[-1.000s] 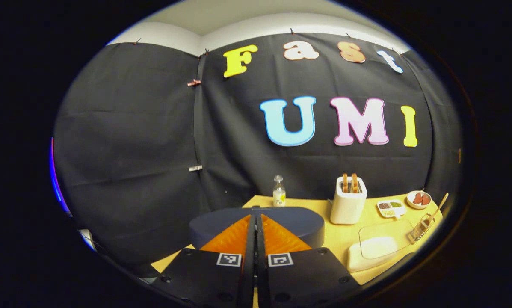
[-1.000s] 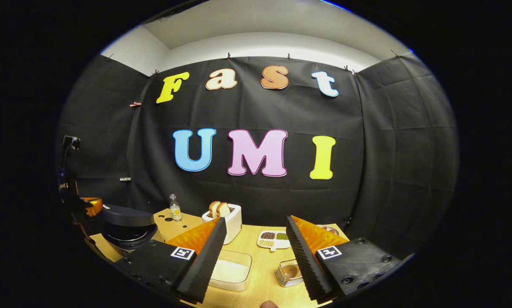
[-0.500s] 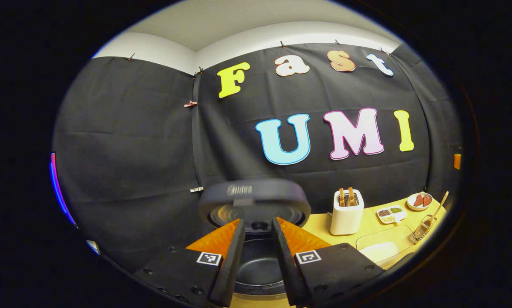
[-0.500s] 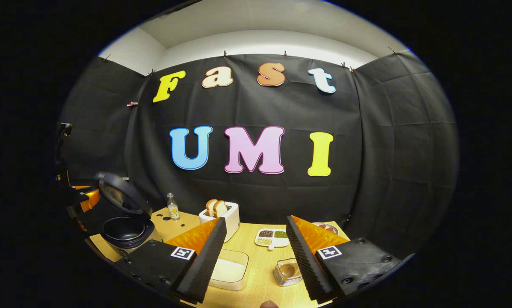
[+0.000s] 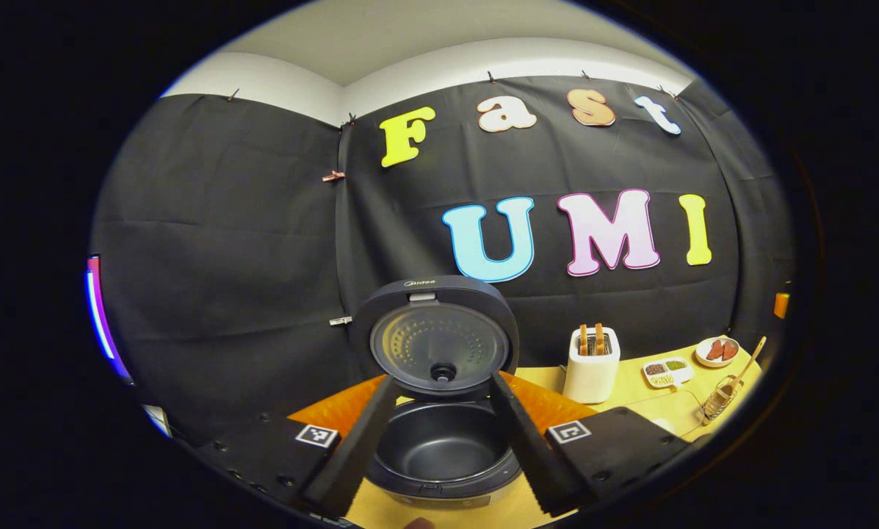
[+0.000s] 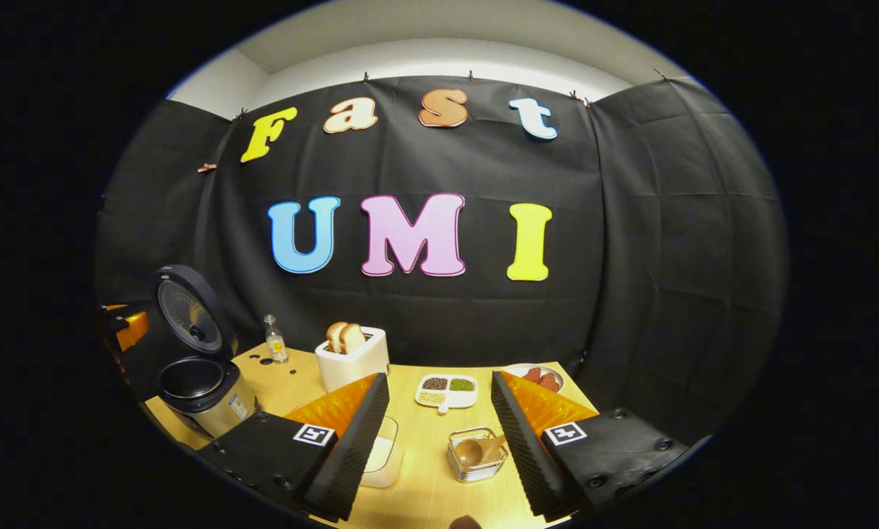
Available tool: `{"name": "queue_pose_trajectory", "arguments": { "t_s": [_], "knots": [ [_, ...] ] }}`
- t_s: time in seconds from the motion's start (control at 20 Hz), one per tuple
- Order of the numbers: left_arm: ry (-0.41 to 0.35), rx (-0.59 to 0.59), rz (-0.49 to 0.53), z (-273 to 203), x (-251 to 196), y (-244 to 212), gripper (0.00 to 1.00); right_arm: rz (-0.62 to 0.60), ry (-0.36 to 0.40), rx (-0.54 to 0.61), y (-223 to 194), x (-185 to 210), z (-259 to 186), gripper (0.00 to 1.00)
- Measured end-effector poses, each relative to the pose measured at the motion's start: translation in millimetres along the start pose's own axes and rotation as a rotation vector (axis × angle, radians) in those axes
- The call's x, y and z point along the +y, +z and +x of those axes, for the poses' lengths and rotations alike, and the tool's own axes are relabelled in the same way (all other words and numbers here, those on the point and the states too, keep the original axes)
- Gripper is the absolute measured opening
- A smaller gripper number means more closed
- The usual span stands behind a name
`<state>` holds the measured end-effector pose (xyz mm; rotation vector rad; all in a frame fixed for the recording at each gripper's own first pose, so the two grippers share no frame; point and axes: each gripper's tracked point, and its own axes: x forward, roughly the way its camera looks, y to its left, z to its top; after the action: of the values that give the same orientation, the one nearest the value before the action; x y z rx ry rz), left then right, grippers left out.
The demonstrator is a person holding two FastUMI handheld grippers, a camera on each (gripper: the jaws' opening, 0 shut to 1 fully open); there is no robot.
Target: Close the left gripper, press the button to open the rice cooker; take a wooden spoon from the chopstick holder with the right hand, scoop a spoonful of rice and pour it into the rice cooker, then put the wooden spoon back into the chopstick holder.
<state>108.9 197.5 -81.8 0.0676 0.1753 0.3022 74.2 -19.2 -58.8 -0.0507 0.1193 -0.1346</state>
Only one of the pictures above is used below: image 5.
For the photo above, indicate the white divided bean dish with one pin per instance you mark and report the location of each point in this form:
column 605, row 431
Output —
column 667, row 372

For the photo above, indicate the wooden spoon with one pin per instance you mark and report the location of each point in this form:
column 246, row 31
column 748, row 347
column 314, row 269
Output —
column 751, row 358

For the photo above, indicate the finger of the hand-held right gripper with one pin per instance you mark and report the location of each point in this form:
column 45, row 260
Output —
column 781, row 305

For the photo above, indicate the red meat slice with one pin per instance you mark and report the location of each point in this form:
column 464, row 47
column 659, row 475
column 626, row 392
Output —
column 730, row 350
column 716, row 350

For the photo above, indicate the black backdrop cloth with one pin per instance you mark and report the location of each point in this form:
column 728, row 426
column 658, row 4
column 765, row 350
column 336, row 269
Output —
column 226, row 257

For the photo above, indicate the silver cloth clip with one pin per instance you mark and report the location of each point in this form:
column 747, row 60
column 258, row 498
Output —
column 341, row 321

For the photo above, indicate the glowing purple monitor screen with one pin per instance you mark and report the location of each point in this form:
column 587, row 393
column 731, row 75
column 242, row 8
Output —
column 100, row 316

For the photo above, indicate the dark grey rice cooker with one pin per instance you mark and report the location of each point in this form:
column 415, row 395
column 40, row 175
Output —
column 439, row 441

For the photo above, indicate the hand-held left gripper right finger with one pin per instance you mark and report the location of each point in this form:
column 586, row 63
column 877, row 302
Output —
column 527, row 448

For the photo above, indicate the white toaster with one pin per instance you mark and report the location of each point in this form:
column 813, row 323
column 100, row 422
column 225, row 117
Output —
column 592, row 378

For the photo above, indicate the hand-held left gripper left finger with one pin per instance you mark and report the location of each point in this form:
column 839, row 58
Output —
column 358, row 448

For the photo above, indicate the white round plate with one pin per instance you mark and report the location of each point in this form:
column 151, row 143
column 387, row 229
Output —
column 702, row 355

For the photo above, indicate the copper cloth clip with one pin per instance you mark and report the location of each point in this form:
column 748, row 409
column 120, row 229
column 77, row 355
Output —
column 333, row 176

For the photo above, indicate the toasted bread slice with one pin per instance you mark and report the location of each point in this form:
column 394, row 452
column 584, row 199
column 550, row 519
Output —
column 583, row 340
column 600, row 339

